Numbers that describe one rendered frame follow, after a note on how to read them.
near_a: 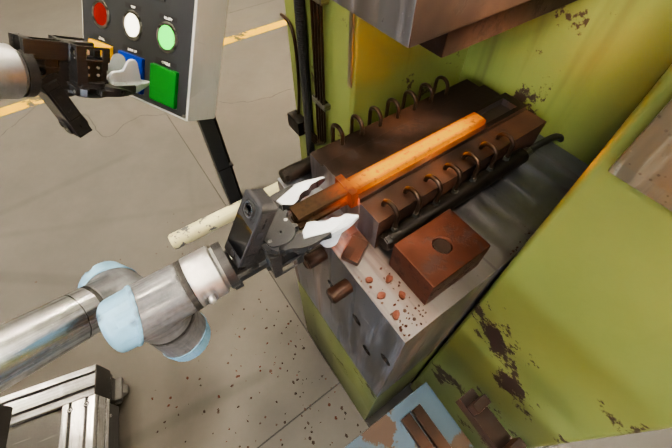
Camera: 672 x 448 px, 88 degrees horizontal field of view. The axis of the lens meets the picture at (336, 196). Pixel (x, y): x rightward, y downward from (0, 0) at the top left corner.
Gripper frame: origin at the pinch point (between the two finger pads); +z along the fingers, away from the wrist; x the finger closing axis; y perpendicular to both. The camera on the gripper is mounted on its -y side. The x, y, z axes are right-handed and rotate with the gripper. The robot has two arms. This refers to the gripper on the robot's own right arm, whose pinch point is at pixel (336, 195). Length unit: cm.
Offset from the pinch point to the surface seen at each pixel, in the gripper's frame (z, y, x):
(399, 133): 19.0, 1.0, -6.3
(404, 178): 12.0, 0.8, 2.9
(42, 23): -55, 100, -368
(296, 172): -0.3, 5.9, -12.9
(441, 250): 8.0, 2.3, 15.9
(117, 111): -31, 100, -204
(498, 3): 14.5, -28.2, 7.5
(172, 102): -13.3, 1.0, -40.2
